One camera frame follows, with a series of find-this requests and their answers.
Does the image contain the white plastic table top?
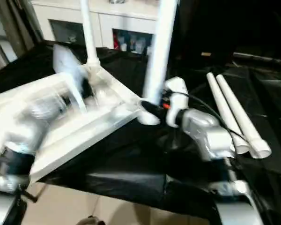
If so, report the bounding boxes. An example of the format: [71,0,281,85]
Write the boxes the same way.
[0,63,161,183]

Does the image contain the black work mat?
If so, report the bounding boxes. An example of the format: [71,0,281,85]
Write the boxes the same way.
[0,41,281,221]

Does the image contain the white plastic table leg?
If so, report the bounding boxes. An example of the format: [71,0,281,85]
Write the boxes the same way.
[80,0,102,67]
[216,74,272,160]
[207,72,250,155]
[139,0,179,126]

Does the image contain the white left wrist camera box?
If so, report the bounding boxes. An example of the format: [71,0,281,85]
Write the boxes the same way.
[52,43,92,113]

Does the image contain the white sideboard with glass doors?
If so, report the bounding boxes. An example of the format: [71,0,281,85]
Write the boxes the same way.
[30,0,161,56]

